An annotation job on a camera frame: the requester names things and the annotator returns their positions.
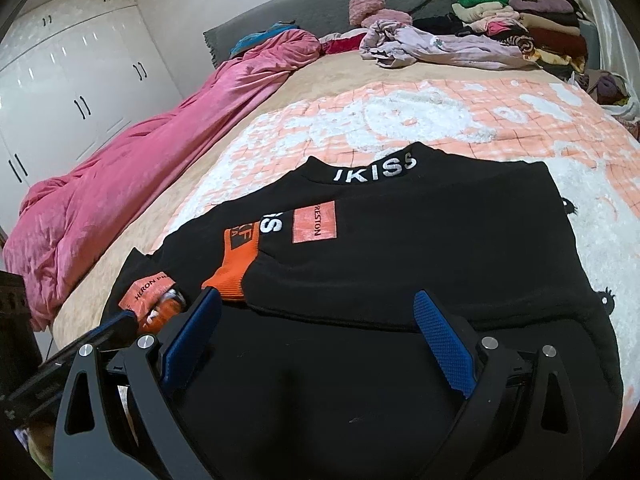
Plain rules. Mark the stack of folded clothes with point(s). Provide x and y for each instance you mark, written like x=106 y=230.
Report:
x=554 y=34

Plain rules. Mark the grey headboard cover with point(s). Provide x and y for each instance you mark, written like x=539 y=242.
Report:
x=317 y=16

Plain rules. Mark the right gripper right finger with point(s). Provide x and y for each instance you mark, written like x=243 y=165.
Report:
x=519 y=418

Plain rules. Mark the pink velvet duvet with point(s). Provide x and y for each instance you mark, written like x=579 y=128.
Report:
x=66 y=223

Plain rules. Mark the pink fuzzy knit item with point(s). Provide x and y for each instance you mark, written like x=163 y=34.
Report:
x=364 y=13

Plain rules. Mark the blue cloth on pillow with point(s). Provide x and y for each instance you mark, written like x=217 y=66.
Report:
x=254 y=39

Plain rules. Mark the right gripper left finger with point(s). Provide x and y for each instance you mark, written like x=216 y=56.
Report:
x=117 y=418

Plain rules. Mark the white wardrobe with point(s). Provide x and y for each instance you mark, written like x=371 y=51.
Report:
x=74 y=74

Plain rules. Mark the lilac crumpled garment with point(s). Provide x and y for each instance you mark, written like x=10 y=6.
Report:
x=391 y=44

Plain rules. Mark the orange white plush blanket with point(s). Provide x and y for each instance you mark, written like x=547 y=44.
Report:
x=592 y=158

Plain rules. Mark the bag with purple clothes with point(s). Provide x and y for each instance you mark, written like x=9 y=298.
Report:
x=610 y=91

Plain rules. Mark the red garment near headboard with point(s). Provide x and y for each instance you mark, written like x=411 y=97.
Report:
x=341 y=43

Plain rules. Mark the black IKISS sweater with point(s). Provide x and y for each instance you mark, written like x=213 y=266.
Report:
x=316 y=369

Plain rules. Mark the white satin curtain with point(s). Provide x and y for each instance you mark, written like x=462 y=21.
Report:
x=618 y=52

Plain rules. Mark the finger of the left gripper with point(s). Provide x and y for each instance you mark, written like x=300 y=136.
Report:
x=117 y=333

